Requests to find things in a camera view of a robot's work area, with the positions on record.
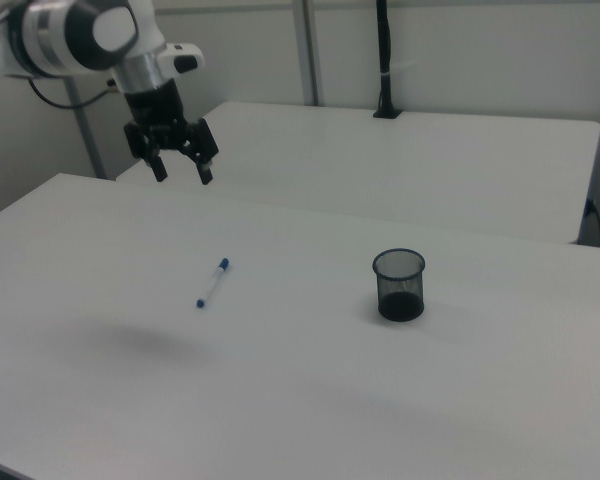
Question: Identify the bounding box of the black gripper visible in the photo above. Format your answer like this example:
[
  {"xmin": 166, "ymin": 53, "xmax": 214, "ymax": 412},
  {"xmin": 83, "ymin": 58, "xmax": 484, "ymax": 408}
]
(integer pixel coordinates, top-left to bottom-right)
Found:
[{"xmin": 123, "ymin": 81, "xmax": 220, "ymax": 187}]

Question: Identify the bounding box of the blue capped white marker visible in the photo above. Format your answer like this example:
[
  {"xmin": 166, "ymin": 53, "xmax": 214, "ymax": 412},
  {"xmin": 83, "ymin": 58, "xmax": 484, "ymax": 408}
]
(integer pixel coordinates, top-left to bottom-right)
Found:
[{"xmin": 195, "ymin": 257, "xmax": 231, "ymax": 309}]

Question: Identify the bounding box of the white side table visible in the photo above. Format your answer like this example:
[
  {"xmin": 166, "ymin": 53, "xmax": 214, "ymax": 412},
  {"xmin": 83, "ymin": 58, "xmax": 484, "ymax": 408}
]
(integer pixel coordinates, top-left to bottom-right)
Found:
[{"xmin": 115, "ymin": 101, "xmax": 600, "ymax": 245}]

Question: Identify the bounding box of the black mesh pen cup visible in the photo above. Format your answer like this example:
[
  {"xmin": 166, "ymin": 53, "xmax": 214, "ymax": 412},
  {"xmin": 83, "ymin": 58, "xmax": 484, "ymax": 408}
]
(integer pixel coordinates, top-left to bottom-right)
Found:
[{"xmin": 372, "ymin": 248, "xmax": 427, "ymax": 323}]

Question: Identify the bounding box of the grey partition frame post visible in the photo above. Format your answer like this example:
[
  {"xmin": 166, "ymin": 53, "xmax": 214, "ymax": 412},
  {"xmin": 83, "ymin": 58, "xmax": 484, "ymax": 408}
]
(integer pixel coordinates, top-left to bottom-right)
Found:
[
  {"xmin": 61, "ymin": 77, "xmax": 107, "ymax": 180},
  {"xmin": 291, "ymin": 0, "xmax": 327, "ymax": 107}
]

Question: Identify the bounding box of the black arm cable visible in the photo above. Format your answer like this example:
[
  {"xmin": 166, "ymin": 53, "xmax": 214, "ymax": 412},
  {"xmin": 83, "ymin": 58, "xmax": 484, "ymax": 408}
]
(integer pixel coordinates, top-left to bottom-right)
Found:
[{"xmin": 26, "ymin": 77, "xmax": 120, "ymax": 110}]

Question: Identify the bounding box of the black camera stand pole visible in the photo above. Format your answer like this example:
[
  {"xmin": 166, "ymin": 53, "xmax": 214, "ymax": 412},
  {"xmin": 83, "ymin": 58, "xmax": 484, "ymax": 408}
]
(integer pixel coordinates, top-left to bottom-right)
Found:
[{"xmin": 372, "ymin": 0, "xmax": 404, "ymax": 121}]

